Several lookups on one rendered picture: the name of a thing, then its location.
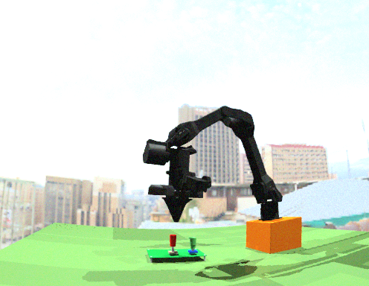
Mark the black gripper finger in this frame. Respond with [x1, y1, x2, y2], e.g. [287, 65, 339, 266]
[178, 199, 193, 219]
[162, 197, 184, 222]

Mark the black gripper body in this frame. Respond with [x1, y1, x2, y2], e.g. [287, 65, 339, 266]
[148, 167, 203, 199]

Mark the green circuit board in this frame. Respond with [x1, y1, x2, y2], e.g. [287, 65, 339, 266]
[147, 235, 206, 263]

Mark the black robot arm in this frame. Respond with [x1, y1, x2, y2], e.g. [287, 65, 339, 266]
[143, 106, 283, 220]

